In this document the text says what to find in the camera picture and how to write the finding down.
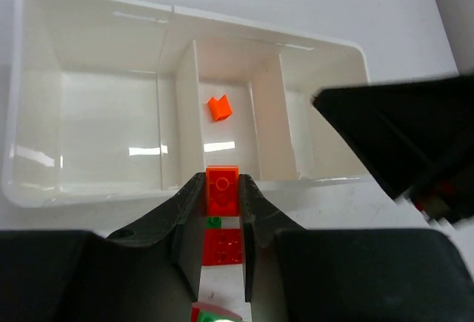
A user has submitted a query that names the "green 2x4 lego brick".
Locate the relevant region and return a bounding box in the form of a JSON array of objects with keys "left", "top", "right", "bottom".
[{"left": 196, "top": 309, "right": 226, "bottom": 322}]

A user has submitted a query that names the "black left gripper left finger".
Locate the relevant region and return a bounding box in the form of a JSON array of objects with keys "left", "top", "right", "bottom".
[{"left": 107, "top": 172, "right": 206, "bottom": 302}]

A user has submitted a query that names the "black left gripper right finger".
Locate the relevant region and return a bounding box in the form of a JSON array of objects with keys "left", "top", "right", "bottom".
[{"left": 238, "top": 174, "right": 303, "bottom": 302}]

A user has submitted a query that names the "white three-compartment plastic container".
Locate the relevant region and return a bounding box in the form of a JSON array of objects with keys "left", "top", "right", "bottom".
[{"left": 2, "top": 0, "right": 370, "bottom": 207}]

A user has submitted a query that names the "red curved lego brick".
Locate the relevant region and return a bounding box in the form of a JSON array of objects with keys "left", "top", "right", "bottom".
[{"left": 202, "top": 228, "right": 242, "bottom": 266}]

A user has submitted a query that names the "red lego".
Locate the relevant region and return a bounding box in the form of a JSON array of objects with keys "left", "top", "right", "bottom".
[{"left": 190, "top": 301, "right": 243, "bottom": 322}]

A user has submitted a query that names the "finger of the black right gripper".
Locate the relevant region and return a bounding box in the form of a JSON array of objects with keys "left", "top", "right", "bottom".
[{"left": 312, "top": 74, "right": 473, "bottom": 222}]

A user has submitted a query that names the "small green lego brick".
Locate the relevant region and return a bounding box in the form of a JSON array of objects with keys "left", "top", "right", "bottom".
[{"left": 206, "top": 216, "right": 222, "bottom": 229}]

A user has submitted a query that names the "orange lego piece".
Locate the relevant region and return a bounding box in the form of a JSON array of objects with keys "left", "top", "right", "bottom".
[
  {"left": 205, "top": 166, "right": 239, "bottom": 217},
  {"left": 207, "top": 94, "right": 233, "bottom": 121}
]

